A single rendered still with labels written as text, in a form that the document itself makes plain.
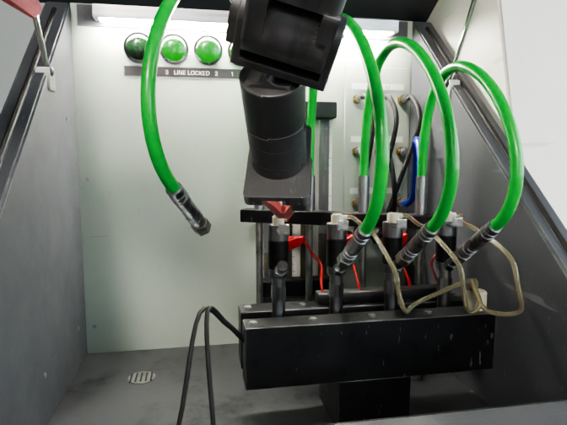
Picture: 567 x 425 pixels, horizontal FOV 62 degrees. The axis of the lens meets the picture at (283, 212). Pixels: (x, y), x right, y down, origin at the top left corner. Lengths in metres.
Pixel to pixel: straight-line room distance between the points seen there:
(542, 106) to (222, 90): 0.53
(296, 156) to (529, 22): 0.51
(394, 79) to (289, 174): 0.54
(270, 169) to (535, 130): 0.46
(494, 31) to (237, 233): 0.55
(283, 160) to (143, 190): 0.48
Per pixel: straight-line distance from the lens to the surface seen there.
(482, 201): 0.76
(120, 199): 0.90
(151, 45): 0.48
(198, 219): 0.55
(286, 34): 0.37
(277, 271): 0.61
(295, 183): 0.47
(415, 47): 0.62
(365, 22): 0.95
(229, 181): 0.89
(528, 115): 0.80
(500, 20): 0.84
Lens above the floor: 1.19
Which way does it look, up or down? 7 degrees down
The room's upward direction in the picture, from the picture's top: straight up
